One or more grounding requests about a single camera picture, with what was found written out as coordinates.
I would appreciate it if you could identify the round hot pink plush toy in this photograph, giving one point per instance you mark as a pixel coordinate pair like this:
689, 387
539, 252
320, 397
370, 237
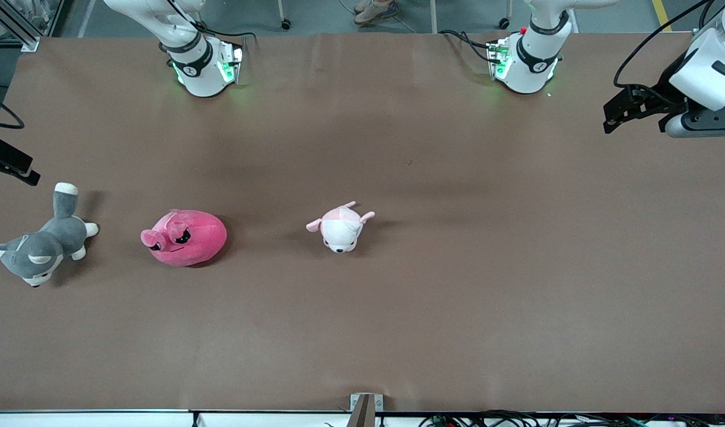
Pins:
202, 243

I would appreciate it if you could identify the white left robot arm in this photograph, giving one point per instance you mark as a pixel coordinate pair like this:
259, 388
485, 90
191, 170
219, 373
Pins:
528, 65

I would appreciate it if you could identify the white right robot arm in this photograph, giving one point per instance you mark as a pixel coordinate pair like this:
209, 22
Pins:
199, 71

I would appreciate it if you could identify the grey and white plush husky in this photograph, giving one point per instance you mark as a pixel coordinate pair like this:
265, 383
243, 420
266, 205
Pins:
54, 237

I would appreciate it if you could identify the white vertical pole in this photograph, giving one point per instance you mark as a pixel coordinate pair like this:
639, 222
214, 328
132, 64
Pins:
433, 18

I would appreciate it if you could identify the tan shoe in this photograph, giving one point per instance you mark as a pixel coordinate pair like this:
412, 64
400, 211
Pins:
377, 12

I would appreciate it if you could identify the white and pink plush puppy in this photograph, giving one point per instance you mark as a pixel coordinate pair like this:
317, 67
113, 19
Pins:
339, 231

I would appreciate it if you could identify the aluminium frame profile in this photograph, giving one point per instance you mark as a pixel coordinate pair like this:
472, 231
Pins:
18, 29

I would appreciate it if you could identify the white table edge rail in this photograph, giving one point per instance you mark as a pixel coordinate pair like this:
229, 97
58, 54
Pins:
89, 420

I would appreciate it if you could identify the metal table edge bracket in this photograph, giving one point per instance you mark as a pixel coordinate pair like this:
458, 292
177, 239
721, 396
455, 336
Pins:
365, 409

